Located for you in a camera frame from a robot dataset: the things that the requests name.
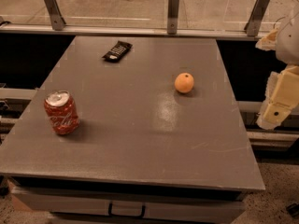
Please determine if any black snack bar wrapper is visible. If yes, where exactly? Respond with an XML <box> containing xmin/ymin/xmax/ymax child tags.
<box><xmin>103</xmin><ymin>41</ymin><xmax>133</xmax><ymax>63</ymax></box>

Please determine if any orange fruit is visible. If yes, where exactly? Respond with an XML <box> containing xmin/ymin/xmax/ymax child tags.
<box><xmin>175</xmin><ymin>73</ymin><xmax>194</xmax><ymax>93</ymax></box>

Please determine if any right metal railing bracket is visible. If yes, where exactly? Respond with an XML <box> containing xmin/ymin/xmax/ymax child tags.
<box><xmin>244</xmin><ymin>0</ymin><xmax>270</xmax><ymax>36</ymax></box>

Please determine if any red cola can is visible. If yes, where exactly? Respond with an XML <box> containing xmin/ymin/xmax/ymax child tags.
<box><xmin>44</xmin><ymin>91</ymin><xmax>79</xmax><ymax>135</ymax></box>

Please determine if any horizontal metal rail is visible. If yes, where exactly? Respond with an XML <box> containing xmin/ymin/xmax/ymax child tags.
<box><xmin>0</xmin><ymin>23</ymin><xmax>267</xmax><ymax>41</ymax></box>

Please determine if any black drawer handle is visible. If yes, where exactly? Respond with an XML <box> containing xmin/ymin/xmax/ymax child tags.
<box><xmin>107</xmin><ymin>203</ymin><xmax>146</xmax><ymax>218</ymax></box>

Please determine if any metal railing bracket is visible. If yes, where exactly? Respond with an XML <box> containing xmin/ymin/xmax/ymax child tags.
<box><xmin>44</xmin><ymin>0</ymin><xmax>66</xmax><ymax>31</ymax></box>
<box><xmin>167</xmin><ymin>0</ymin><xmax>179</xmax><ymax>35</ymax></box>
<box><xmin>244</xmin><ymin>0</ymin><xmax>270</xmax><ymax>36</ymax></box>

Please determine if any grey drawer cabinet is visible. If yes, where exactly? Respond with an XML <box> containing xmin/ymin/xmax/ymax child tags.
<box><xmin>11</xmin><ymin>185</ymin><xmax>245</xmax><ymax>224</ymax></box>

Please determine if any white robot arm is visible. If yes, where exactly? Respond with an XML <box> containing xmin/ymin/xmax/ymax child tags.
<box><xmin>255</xmin><ymin>5</ymin><xmax>299</xmax><ymax>130</ymax></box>

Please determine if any left metal railing bracket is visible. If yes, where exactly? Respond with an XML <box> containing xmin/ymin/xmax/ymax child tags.
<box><xmin>44</xmin><ymin>0</ymin><xmax>66</xmax><ymax>31</ymax></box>

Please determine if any middle metal railing bracket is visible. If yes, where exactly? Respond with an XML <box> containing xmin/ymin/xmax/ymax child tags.
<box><xmin>167</xmin><ymin>0</ymin><xmax>179</xmax><ymax>35</ymax></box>

